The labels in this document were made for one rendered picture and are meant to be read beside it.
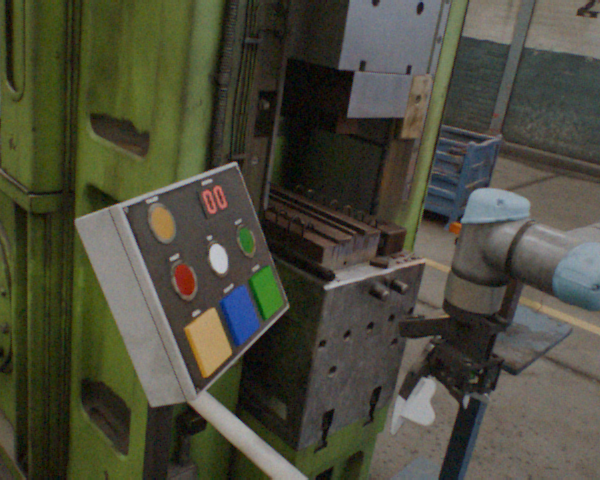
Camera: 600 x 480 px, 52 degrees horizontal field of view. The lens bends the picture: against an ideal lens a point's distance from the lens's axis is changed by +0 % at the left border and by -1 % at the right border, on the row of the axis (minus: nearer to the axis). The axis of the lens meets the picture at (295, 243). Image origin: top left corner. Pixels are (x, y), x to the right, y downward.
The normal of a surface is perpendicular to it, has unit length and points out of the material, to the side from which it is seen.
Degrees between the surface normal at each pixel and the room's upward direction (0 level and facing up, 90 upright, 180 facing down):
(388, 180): 90
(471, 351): 90
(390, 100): 90
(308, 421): 90
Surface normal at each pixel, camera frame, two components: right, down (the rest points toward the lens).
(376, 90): 0.68, 0.35
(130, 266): -0.36, 0.28
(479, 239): -0.70, 0.09
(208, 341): 0.87, -0.24
